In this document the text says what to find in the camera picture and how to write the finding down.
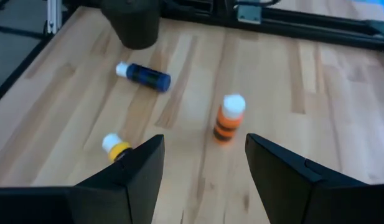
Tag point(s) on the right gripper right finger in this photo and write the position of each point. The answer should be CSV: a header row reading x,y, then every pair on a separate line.
x,y
288,186

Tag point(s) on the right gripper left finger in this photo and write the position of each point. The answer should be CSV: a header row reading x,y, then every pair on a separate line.
x,y
126,186

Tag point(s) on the yellow paint bottle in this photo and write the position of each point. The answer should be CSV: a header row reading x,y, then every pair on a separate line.
x,y
115,147

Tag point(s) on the orange paint bottle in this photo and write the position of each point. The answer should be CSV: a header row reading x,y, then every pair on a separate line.
x,y
229,121

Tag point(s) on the blue paint bottle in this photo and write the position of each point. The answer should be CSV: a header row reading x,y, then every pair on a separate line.
x,y
145,77

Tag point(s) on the green plant in black pot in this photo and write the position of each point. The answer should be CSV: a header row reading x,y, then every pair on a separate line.
x,y
132,25

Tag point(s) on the black aluminium table frame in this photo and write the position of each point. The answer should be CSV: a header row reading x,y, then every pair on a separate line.
x,y
303,26

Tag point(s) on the grey metal mounting bracket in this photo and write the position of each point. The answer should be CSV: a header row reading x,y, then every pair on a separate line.
x,y
249,15

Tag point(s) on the silver aluminium post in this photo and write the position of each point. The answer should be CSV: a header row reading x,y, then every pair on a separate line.
x,y
54,15

